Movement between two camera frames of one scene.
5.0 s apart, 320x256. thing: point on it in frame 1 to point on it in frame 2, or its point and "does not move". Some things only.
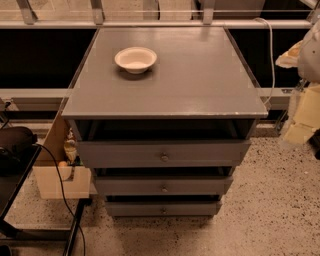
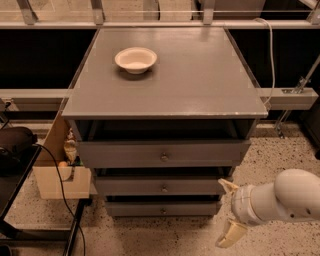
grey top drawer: x=125 y=153 does not move
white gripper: x=310 y=58 to x=240 y=205
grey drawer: x=164 y=185 does not move
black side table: x=10 y=184 does not move
